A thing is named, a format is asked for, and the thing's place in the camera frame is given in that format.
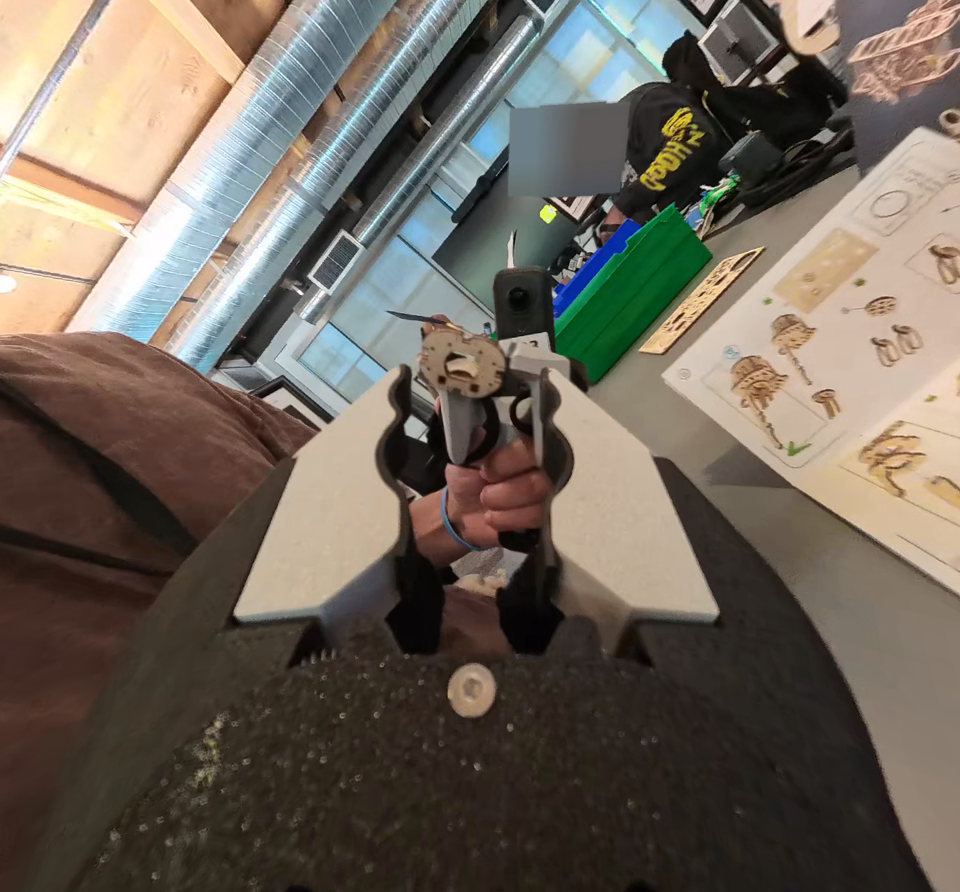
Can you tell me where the person's left hand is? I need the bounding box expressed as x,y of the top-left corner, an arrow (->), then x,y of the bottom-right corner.
442,448 -> 553,552

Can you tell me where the green plastic bin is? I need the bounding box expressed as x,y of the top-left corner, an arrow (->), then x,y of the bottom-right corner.
553,204 -> 714,385

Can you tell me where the blue plastic bin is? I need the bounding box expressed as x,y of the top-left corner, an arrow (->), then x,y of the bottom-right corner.
552,220 -> 648,317

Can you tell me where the black cable bundle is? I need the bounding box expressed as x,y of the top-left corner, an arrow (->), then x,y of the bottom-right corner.
738,123 -> 858,205

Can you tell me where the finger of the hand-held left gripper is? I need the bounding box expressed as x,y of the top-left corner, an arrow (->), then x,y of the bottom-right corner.
437,388 -> 505,469
508,341 -> 574,383

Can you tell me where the large silver ventilation duct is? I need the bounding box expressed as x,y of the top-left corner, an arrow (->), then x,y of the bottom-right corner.
71,0 -> 545,353

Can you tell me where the blue wristband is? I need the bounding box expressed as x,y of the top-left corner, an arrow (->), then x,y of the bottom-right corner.
439,486 -> 483,553

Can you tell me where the round wooden model part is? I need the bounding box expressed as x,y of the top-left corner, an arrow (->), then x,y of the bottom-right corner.
418,328 -> 509,403

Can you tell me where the laser-cut wooden part sheet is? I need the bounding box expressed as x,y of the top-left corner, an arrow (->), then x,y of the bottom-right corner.
639,246 -> 767,358

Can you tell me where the open instruction booklet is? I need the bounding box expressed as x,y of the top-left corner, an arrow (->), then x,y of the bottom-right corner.
662,126 -> 960,598

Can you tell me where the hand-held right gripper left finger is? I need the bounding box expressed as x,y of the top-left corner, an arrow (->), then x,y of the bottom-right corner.
232,365 -> 423,631

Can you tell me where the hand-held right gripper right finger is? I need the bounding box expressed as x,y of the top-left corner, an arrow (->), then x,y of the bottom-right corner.
525,367 -> 721,631

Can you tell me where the white framed picture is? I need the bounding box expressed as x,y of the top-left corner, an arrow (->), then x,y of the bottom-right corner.
699,0 -> 783,85

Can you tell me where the dark flat screen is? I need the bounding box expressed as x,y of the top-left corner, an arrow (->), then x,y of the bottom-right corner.
431,198 -> 605,308

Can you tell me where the person's brown shirt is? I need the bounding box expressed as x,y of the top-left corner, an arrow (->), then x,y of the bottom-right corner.
0,332 -> 331,892

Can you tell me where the black model kit box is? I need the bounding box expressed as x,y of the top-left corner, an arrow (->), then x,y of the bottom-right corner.
834,0 -> 960,175

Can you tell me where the slim silver ventilation duct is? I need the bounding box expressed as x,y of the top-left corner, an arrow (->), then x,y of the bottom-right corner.
166,0 -> 627,376

